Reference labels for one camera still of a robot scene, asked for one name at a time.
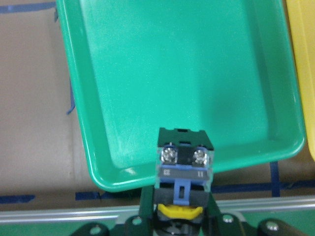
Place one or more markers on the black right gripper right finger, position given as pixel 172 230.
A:
pixel 212 210

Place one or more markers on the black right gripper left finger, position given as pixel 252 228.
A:
pixel 146 207

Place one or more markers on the green push button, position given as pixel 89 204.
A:
pixel 184 178

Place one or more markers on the green conveyor belt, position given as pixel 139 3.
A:
pixel 298 211

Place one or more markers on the green plastic tray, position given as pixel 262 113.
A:
pixel 222 66

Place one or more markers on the yellow plastic tray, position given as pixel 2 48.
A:
pixel 301 15

